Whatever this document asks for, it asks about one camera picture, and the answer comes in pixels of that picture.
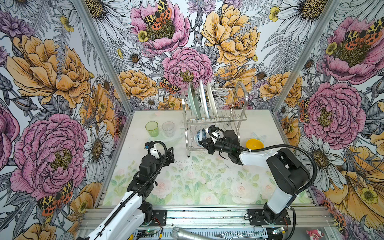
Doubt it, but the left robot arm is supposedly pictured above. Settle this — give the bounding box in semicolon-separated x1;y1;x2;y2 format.
77;141;175;240

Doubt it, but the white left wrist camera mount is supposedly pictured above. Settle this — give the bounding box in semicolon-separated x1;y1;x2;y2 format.
145;142;161;160

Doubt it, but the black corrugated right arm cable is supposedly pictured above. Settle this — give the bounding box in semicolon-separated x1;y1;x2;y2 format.
207;125;318;196

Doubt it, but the left rear aluminium frame post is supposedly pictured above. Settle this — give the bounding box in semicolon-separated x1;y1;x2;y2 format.
74;1;133;117

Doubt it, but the front aluminium rail base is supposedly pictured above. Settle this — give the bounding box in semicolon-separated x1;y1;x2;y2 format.
154;204;342;240

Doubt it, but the teal rimmed plate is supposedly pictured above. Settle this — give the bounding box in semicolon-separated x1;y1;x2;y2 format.
188;83;202;119

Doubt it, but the metal two-tier dish rack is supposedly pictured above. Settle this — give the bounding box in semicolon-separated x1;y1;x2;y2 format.
182;82;249;157

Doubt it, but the pink white small toy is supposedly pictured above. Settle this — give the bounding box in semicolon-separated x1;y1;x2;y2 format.
306;230;325;240

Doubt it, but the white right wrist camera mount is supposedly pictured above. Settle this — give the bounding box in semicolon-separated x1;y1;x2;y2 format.
209;126;224;139

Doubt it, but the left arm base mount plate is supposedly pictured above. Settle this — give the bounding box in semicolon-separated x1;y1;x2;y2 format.
147;210;168;227

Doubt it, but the right rear aluminium frame post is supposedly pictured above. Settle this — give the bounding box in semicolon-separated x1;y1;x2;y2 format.
272;0;340;114

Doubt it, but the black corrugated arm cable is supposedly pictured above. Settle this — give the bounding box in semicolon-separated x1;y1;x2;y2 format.
89;140;168;240
207;125;318;196

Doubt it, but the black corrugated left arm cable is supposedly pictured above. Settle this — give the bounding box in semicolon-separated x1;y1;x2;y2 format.
89;140;168;240

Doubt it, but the white watermelon pattern plate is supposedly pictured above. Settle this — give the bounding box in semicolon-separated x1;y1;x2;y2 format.
199;80;210;119

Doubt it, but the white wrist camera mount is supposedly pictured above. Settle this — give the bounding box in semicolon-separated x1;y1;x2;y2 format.
209;126;224;139
145;142;161;160

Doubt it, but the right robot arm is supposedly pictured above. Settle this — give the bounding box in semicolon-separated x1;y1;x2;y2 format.
198;126;317;225

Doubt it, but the aluminium frame post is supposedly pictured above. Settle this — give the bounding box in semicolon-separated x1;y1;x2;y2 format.
272;0;340;114
74;1;133;117

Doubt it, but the clear pink glass tumbler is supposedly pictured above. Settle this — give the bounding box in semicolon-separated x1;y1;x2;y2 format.
162;121;176;138

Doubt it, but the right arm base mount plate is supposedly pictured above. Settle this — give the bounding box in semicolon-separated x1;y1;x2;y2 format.
245;209;292;226

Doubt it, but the yellow plastic bowl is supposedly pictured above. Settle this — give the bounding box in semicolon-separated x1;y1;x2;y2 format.
246;139;264;150

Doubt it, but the metal wire tool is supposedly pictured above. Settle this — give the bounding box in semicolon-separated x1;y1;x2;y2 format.
215;226;268;240

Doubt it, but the green glass tumbler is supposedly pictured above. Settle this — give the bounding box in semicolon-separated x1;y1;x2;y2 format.
145;121;159;137

